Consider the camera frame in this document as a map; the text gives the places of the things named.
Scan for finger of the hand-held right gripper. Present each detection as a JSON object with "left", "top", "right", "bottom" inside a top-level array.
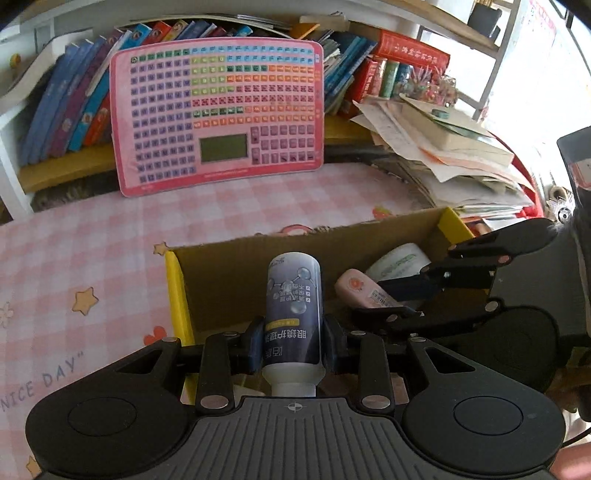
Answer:
[
  {"left": 376, "top": 218, "right": 558, "bottom": 302},
  {"left": 353, "top": 300, "right": 505, "bottom": 335}
]

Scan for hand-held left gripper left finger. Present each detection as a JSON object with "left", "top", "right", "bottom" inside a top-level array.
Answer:
[{"left": 111, "top": 316, "right": 266, "bottom": 414}]

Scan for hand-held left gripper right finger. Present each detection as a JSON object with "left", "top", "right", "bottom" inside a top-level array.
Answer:
[{"left": 321, "top": 315, "right": 483, "bottom": 411}]

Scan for clear tape roll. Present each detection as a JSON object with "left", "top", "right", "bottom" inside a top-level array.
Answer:
[{"left": 366, "top": 243, "right": 432, "bottom": 282}]

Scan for small pink bottle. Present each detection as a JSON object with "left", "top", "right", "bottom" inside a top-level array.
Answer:
[{"left": 334, "top": 269, "right": 403, "bottom": 308}]

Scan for grey label bottle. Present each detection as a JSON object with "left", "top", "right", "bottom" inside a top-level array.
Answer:
[{"left": 264, "top": 251, "right": 322, "bottom": 398}]

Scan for yellow cardboard box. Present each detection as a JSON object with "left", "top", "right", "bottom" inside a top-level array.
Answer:
[{"left": 164, "top": 207, "right": 490, "bottom": 404}]

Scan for person's pink clothing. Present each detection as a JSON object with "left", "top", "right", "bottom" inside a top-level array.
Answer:
[{"left": 549, "top": 443, "right": 591, "bottom": 480}]

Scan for pile of papers and books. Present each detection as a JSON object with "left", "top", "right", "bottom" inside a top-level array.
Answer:
[{"left": 351, "top": 92, "right": 536, "bottom": 217}]

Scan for pink checkered tablecloth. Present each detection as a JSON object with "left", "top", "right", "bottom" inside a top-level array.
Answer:
[{"left": 0, "top": 161, "right": 439, "bottom": 480}]

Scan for colourful glitter decoration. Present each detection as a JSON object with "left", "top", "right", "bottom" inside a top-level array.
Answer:
[{"left": 406, "top": 67, "right": 459, "bottom": 106}]

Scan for red green upright books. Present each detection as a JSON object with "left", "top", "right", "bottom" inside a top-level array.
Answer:
[{"left": 355, "top": 58, "right": 414, "bottom": 103}]

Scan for pink button learning pad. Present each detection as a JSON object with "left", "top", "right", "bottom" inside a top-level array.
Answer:
[{"left": 110, "top": 39, "right": 325, "bottom": 198}]

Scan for leaning blue books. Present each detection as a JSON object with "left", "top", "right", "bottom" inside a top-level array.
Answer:
[{"left": 323, "top": 30, "right": 377, "bottom": 116}]

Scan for thick red book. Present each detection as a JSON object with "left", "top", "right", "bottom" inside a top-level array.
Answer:
[{"left": 373, "top": 28, "right": 452, "bottom": 75}]

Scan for small black box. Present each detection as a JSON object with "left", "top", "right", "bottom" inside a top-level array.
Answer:
[{"left": 468, "top": 2, "right": 503, "bottom": 38}]

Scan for white wooden bookshelf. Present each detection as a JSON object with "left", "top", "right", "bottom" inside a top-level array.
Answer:
[{"left": 0, "top": 0, "right": 522, "bottom": 222}]

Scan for row of blue purple books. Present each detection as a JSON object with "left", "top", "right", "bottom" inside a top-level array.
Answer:
[{"left": 18, "top": 18, "right": 259, "bottom": 167}]

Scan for black cable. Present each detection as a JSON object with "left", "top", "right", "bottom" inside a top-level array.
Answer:
[{"left": 561, "top": 425, "right": 591, "bottom": 448}]

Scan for wall poster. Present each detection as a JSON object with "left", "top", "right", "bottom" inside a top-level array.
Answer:
[{"left": 526, "top": 0, "right": 583, "bottom": 51}]

